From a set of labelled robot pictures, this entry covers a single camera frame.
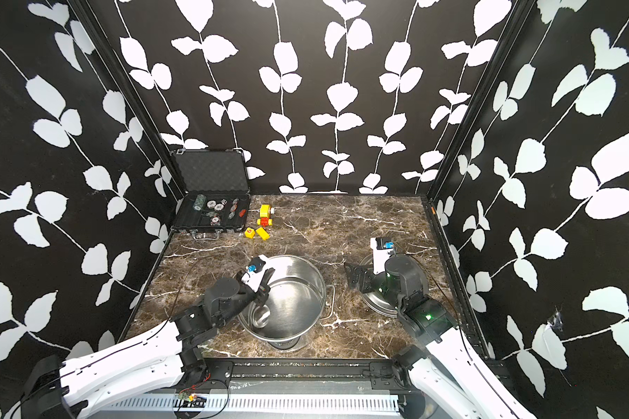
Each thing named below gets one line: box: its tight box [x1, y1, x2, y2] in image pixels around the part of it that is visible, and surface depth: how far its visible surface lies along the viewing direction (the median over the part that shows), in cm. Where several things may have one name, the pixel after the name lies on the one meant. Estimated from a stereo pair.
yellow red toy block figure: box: [256, 204, 274, 228], surface depth 110 cm
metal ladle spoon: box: [251, 303, 271, 329], surface depth 84 cm
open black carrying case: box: [171, 148, 251, 241], surface depth 113 cm
